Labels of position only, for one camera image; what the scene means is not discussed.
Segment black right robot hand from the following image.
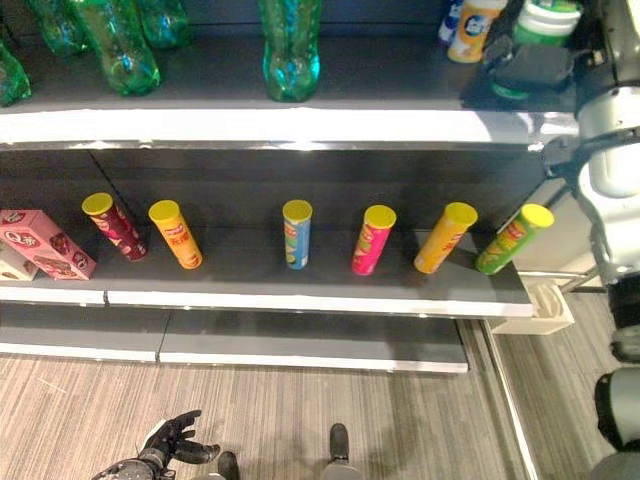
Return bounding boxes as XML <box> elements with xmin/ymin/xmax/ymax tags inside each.
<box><xmin>482</xmin><ymin>19</ymin><xmax>575</xmax><ymax>96</ymax></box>

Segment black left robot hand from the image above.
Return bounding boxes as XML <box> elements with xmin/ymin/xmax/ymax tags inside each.
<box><xmin>136</xmin><ymin>409</ymin><xmax>222</xmax><ymax>472</ymax></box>

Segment green jar with white lid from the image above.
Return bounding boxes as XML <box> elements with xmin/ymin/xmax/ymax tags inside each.
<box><xmin>491</xmin><ymin>0</ymin><xmax>584</xmax><ymax>100</ymax></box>

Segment robot left leg dark foot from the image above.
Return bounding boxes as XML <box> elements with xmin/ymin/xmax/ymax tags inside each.
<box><xmin>192</xmin><ymin>450</ymin><xmax>242</xmax><ymax>480</ymax></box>

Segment robot leg dark foot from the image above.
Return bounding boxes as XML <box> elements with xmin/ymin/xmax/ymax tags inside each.
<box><xmin>319</xmin><ymin>422</ymin><xmax>362</xmax><ymax>480</ymax></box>
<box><xmin>192</xmin><ymin>450</ymin><xmax>242</xmax><ymax>480</ymax></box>

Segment orange yellow jar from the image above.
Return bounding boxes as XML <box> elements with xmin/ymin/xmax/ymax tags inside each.
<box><xmin>446</xmin><ymin>0</ymin><xmax>507</xmax><ymax>64</ymax></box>

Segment blue white jar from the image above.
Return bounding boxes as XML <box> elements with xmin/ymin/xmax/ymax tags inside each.
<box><xmin>438</xmin><ymin>0</ymin><xmax>465</xmax><ymax>46</ymax></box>

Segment dark shelf board white edge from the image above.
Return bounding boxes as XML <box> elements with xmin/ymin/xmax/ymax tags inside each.
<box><xmin>0</xmin><ymin>234</ymin><xmax>108</xmax><ymax>307</ymax></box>
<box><xmin>97</xmin><ymin>227</ymin><xmax>536</xmax><ymax>319</ymax></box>
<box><xmin>0</xmin><ymin>34</ymin><xmax>582</xmax><ymax>152</ymax></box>
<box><xmin>0</xmin><ymin>302</ymin><xmax>174</xmax><ymax>364</ymax></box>
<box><xmin>155</xmin><ymin>309</ymin><xmax>472</xmax><ymax>375</ymax></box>

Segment robot right leg dark foot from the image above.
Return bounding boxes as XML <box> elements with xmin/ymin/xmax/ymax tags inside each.
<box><xmin>319</xmin><ymin>422</ymin><xmax>362</xmax><ymax>480</ymax></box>

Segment green chip can yellow lid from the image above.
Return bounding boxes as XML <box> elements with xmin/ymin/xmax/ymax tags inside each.
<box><xmin>474</xmin><ymin>203</ymin><xmax>556</xmax><ymax>276</ymax></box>

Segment orange chip can yellow lid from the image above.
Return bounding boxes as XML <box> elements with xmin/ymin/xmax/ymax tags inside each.
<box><xmin>147</xmin><ymin>199</ymin><xmax>204</xmax><ymax>271</ymax></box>

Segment maroon chip can yellow lid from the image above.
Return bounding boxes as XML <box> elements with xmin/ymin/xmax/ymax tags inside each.
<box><xmin>81</xmin><ymin>192</ymin><xmax>150</xmax><ymax>262</ymax></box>

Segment pink snack box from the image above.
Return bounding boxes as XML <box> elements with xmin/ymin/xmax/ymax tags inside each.
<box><xmin>0</xmin><ymin>208</ymin><xmax>98</xmax><ymax>281</ymax></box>

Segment white snack box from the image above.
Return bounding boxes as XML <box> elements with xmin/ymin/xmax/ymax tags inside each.
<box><xmin>0</xmin><ymin>242</ymin><xmax>40</xmax><ymax>282</ymax></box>

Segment blue chip can yellow lid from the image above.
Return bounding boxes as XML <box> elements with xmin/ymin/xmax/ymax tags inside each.
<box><xmin>281</xmin><ymin>199</ymin><xmax>314</xmax><ymax>271</ymax></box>

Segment dark shelf back panel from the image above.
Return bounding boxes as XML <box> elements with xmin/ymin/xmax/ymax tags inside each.
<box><xmin>0</xmin><ymin>146</ymin><xmax>549</xmax><ymax>241</ymax></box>

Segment pink chip can yellow lid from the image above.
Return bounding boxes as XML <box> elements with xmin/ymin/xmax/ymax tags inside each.
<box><xmin>350</xmin><ymin>204</ymin><xmax>398</xmax><ymax>277</ymax></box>

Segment white shelf base foot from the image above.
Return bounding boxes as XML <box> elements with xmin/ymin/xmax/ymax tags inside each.
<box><xmin>490</xmin><ymin>269</ymin><xmax>575</xmax><ymax>336</ymax></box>

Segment green plastic bottle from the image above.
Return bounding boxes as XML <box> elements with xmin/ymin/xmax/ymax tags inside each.
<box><xmin>135</xmin><ymin>0</ymin><xmax>192</xmax><ymax>50</ymax></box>
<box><xmin>0</xmin><ymin>37</ymin><xmax>33</xmax><ymax>108</ymax></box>
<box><xmin>256</xmin><ymin>0</ymin><xmax>322</xmax><ymax>103</ymax></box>
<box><xmin>73</xmin><ymin>0</ymin><xmax>162</xmax><ymax>97</ymax></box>
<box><xmin>25</xmin><ymin>0</ymin><xmax>92</xmax><ymax>57</ymax></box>

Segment metal floor strip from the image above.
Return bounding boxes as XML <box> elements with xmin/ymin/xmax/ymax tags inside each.
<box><xmin>477</xmin><ymin>318</ymin><xmax>544</xmax><ymax>480</ymax></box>

